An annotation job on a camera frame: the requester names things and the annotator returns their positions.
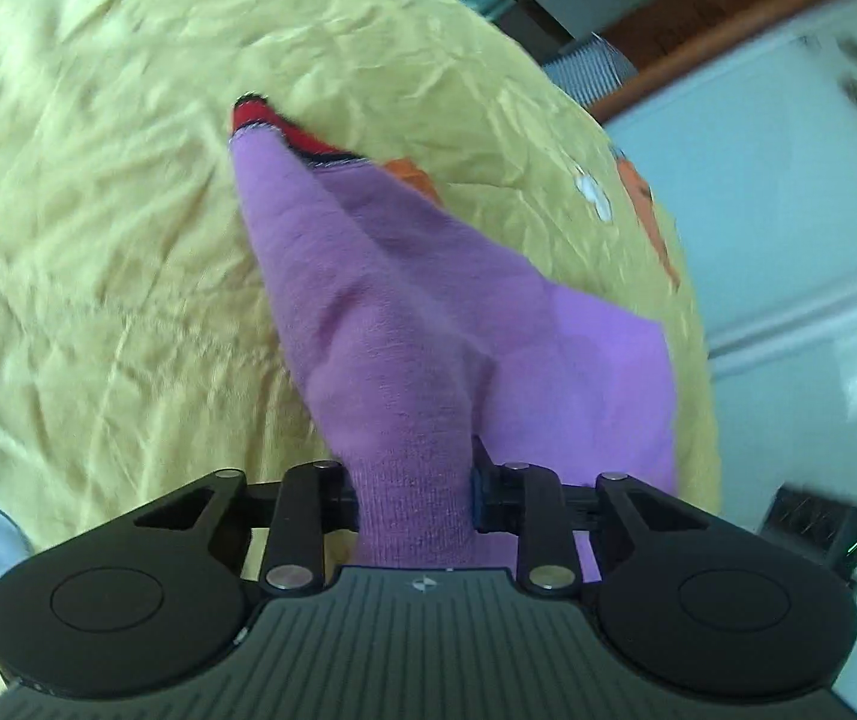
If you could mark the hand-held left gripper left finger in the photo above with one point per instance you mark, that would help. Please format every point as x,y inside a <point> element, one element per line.
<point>301,517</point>

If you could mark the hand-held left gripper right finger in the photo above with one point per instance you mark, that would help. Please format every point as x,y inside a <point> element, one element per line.
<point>478,499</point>

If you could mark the purple sweater with red trim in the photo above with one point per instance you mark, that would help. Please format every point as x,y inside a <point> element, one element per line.
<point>398,330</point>

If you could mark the white wardrobe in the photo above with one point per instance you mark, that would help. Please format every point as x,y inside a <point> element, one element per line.
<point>773,225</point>

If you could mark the yellow printed bed blanket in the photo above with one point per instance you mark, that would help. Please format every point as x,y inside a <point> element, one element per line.
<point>98,240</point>

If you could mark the grey laundry basket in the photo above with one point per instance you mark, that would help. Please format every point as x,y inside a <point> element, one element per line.
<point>585,71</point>

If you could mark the wooden door frame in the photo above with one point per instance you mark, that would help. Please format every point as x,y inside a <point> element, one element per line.
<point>698,22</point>

